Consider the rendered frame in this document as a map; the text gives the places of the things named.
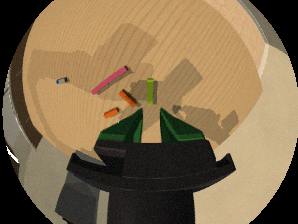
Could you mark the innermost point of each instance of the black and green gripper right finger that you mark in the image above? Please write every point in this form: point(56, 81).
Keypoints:
point(177, 130)

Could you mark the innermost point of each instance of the pink rod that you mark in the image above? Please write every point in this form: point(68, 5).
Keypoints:
point(109, 79)

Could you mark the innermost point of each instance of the grey rod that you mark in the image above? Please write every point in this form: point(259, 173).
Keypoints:
point(62, 80)

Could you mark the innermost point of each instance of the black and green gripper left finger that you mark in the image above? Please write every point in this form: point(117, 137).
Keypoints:
point(125, 129)

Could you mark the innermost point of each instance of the lime green rod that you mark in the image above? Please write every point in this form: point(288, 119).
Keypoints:
point(150, 91)

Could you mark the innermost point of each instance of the orange rod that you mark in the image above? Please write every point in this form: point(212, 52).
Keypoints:
point(127, 98)
point(111, 112)

